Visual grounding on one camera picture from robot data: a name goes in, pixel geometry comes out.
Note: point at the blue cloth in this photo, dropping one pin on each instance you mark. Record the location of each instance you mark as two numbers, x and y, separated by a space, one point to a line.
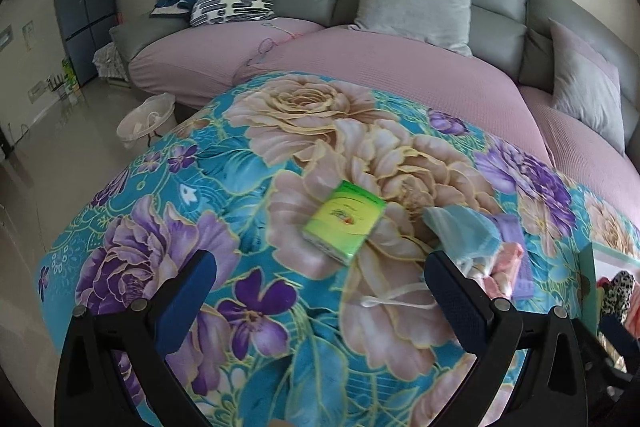
175 2

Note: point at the leopard print cloth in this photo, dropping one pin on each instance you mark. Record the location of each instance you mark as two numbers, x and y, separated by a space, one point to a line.
617 294

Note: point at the green box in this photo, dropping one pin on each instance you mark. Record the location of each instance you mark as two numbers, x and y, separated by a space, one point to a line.
70 73

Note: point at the white foam box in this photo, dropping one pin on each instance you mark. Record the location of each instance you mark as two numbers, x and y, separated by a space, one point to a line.
616 263

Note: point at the pink sofa seat cover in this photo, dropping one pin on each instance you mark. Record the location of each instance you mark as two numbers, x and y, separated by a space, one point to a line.
200 62
400 77
575 142

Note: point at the pink fuzzy towel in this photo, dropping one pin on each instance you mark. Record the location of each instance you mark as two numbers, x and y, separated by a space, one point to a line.
507 263

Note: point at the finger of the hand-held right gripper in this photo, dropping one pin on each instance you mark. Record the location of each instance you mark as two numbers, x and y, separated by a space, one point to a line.
622 332

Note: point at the wall socket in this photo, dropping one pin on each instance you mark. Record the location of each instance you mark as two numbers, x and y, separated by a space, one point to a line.
38 91

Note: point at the blue refrigerator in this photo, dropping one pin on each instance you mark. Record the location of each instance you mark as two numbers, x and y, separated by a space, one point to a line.
80 22

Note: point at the green tissue packet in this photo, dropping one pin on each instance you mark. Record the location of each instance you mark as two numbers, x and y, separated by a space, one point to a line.
345 222

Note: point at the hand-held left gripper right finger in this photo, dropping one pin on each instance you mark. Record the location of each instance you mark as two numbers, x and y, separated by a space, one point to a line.
452 297

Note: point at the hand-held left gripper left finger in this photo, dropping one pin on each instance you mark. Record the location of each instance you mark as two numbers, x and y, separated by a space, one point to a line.
187 302

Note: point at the floral blanket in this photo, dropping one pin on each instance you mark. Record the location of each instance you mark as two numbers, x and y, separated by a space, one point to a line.
240 217

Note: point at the blue face mask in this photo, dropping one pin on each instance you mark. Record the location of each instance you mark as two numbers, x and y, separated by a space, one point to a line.
460 227

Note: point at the pink and grey pillow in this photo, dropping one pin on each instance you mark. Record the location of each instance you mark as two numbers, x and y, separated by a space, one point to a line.
585 87

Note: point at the white patterned cloth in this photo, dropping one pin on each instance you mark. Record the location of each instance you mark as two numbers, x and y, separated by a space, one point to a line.
111 64

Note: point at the white trash bin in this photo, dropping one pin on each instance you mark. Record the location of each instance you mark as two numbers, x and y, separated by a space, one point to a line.
147 119

